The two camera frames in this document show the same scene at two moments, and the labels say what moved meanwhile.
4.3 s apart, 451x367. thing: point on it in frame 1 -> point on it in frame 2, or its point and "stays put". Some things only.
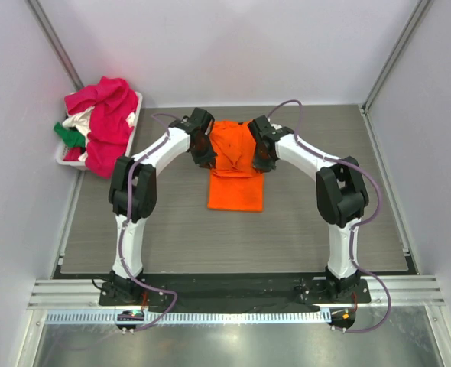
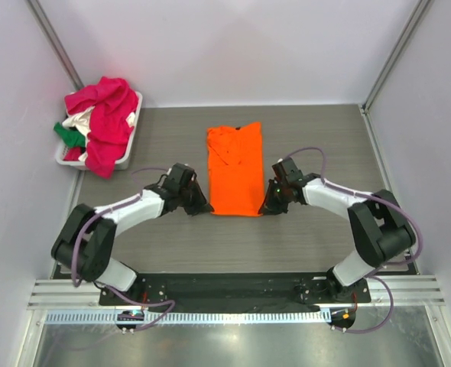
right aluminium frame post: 421,7 stays put
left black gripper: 208,160 -> 201,203
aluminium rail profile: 85,293 stays put
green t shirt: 71,138 stays put
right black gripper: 259,164 -> 274,183
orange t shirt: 235,184 stays put
